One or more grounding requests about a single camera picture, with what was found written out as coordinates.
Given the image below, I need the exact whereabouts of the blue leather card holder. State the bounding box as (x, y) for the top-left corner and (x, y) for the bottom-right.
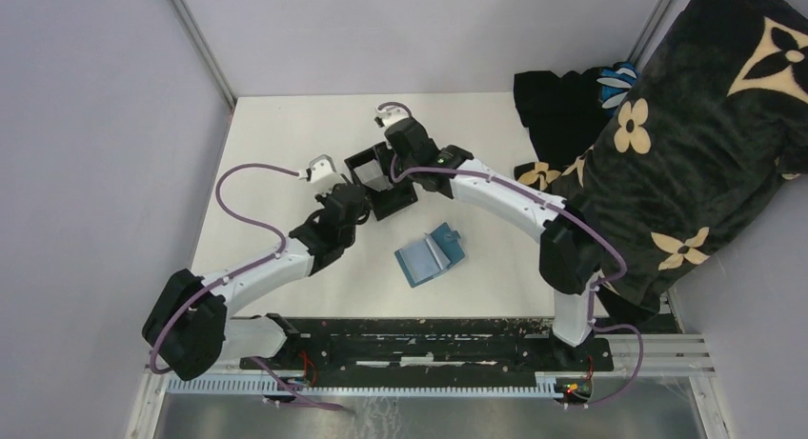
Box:
(394, 222), (466, 288)

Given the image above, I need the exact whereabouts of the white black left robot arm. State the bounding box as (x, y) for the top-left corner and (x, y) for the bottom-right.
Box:
(142, 183), (370, 381)

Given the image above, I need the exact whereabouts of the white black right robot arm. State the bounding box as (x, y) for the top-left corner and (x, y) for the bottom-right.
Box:
(374, 113), (627, 370)

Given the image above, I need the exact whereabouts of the black plastic card bin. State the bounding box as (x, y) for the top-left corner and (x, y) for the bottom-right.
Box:
(344, 142), (418, 221)

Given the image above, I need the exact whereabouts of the stack of silver cards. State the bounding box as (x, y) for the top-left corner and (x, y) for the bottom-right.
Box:
(353, 160), (393, 192)

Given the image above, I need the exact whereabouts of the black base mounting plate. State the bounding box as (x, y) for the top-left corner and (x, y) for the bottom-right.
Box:
(260, 318), (614, 389)

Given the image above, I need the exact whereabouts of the black cloth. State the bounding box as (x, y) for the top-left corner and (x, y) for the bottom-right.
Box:
(513, 67), (611, 170)

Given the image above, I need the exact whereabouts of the blue white patterned cloth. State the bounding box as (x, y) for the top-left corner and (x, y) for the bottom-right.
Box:
(596, 62), (640, 114)

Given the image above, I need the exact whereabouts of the black floral fleece blanket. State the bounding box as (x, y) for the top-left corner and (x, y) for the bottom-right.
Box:
(514, 0), (807, 321)

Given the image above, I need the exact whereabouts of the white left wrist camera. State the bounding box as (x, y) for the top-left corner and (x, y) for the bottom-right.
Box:
(305, 154), (340, 189)

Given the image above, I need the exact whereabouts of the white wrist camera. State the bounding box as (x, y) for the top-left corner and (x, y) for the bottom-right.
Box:
(305, 154), (340, 189)
(374, 105), (412, 129)

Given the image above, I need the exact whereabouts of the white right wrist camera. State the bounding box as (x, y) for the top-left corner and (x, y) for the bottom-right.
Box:
(374, 105), (412, 129)

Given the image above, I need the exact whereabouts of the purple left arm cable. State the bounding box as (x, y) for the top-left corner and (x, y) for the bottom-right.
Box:
(148, 163), (345, 413)

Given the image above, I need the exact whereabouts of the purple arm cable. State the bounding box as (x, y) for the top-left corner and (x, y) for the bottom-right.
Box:
(148, 163), (345, 413)
(377, 101), (645, 409)

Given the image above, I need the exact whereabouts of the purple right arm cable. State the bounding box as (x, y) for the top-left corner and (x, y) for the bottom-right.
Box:
(377, 101), (645, 409)

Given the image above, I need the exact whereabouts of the light blue slotted cable duct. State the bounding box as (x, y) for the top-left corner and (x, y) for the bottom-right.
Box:
(165, 373), (563, 400)

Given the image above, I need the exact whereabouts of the aluminium frame rail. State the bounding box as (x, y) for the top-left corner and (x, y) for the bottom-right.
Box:
(606, 334), (716, 377)

